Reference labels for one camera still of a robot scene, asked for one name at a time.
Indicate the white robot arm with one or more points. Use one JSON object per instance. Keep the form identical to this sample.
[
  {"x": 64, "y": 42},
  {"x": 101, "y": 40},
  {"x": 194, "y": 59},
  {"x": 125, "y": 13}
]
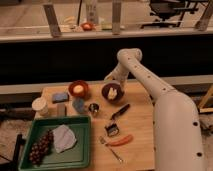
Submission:
[{"x": 177, "y": 134}]

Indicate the red object on shelf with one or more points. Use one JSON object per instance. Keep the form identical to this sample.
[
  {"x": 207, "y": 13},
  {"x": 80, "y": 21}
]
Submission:
[{"x": 87, "y": 26}]

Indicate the blue sponge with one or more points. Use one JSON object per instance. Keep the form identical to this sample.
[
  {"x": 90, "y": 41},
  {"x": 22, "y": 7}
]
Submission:
[{"x": 60, "y": 97}]

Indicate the purple bowl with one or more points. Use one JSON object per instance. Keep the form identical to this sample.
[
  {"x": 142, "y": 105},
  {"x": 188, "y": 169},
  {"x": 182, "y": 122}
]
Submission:
[{"x": 107, "y": 86}]

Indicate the red bowl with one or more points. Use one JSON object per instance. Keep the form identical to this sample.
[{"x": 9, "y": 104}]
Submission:
[{"x": 83, "y": 84}]

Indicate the orange carrot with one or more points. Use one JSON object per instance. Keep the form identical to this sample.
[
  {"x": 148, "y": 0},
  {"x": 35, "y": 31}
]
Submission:
[{"x": 121, "y": 141}]

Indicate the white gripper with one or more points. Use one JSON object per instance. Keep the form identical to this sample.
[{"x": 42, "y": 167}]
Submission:
[{"x": 119, "y": 74}]

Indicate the green plastic tray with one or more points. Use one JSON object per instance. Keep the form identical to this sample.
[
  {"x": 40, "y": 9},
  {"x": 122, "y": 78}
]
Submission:
[{"x": 76, "y": 157}]

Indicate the metal fork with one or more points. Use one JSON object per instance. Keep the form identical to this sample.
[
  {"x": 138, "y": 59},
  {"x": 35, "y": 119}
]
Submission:
[{"x": 103, "y": 141}]

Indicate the small metal cup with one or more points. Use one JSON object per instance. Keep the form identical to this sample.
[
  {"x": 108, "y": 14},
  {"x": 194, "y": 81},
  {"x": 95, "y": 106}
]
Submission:
[{"x": 94, "y": 108}]

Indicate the light blue folded cloth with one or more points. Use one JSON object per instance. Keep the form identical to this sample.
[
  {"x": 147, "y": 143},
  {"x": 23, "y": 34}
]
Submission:
[{"x": 64, "y": 138}]

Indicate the yellow ball in bowl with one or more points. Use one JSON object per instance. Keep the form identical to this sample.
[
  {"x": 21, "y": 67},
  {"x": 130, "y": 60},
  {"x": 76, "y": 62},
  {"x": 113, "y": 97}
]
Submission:
[{"x": 78, "y": 89}]

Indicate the small wooden block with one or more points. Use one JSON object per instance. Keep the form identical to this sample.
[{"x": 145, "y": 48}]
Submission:
[{"x": 61, "y": 109}]

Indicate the black office chair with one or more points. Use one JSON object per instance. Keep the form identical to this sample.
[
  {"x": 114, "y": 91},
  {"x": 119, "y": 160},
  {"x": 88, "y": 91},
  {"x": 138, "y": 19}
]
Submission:
[{"x": 171, "y": 12}]

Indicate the dark grapes bunch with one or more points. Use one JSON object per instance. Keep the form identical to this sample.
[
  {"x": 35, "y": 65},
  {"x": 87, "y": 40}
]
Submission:
[{"x": 41, "y": 148}]

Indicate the white cup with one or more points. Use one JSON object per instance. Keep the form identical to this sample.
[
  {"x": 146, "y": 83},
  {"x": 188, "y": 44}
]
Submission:
[{"x": 40, "y": 106}]

